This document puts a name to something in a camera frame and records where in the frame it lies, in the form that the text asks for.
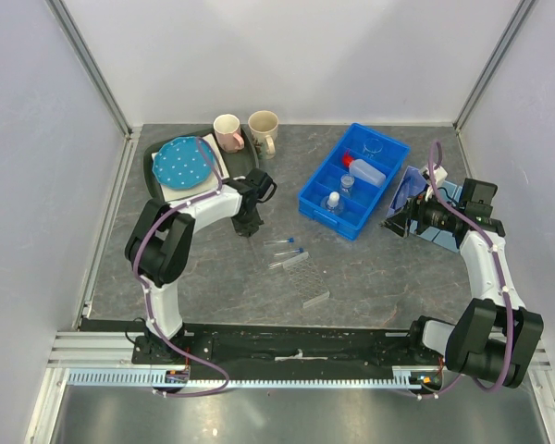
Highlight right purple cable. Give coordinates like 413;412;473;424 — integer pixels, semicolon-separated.
406;141;514;401

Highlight round glass flask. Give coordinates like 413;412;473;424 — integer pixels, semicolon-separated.
321;191;344;216

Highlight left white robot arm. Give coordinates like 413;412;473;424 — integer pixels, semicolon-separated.
125;177;277;364

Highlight blue polka dot plate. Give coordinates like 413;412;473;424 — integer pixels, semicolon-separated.
152;136;215;191

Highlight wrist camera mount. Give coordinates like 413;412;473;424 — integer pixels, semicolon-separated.
434;166;498;217
243;167;278;204

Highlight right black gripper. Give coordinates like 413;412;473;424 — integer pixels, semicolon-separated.
379;183;463;240

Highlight small glass stoppered bottle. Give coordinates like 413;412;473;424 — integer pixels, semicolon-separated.
339;174;355;198

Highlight slotted cable duct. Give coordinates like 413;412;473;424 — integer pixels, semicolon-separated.
67;367;437;389

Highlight pink mug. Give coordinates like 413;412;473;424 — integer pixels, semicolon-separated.
213;114;244;153

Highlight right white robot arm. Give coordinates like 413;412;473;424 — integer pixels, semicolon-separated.
382;195;544;389

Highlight lavender divider box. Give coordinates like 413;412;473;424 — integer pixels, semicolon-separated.
386;166;463;253

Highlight grey serving tray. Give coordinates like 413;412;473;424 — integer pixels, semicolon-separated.
142;126;259;202

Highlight clear test tube rack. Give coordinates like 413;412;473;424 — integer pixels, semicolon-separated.
282;252;330;309

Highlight clear glass beaker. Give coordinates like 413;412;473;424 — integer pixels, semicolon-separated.
363;138;383;159

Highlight red cap wash bottle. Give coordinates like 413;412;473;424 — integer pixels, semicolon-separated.
342;154;386;188

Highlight blue safety glasses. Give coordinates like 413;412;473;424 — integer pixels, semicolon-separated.
391;175;426;211

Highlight blue compartment bin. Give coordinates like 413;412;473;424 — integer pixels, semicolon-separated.
299;123;410;241

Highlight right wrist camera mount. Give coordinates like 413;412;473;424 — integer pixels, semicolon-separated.
434;166;498;217

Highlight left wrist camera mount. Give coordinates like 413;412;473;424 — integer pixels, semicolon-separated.
243;167;278;204

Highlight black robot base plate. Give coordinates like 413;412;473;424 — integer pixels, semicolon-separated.
131;324;441;378

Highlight beige floral mug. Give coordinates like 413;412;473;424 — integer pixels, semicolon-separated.
248;110;279;159

